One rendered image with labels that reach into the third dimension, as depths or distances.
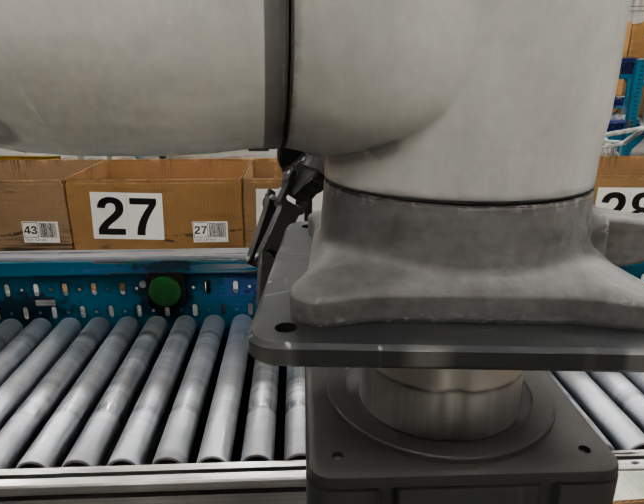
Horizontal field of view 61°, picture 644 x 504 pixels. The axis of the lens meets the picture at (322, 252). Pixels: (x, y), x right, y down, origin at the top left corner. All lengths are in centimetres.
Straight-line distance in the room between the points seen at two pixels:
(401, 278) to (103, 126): 15
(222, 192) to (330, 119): 101
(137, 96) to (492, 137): 15
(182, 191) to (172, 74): 104
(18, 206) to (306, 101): 119
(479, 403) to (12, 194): 121
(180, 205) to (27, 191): 33
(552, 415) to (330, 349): 18
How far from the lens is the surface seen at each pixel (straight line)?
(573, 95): 28
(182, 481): 84
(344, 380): 39
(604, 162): 176
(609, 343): 28
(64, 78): 25
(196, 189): 127
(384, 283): 27
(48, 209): 138
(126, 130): 27
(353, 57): 24
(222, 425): 92
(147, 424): 96
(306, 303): 26
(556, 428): 38
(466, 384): 33
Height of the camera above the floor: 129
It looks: 19 degrees down
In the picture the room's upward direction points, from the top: straight up
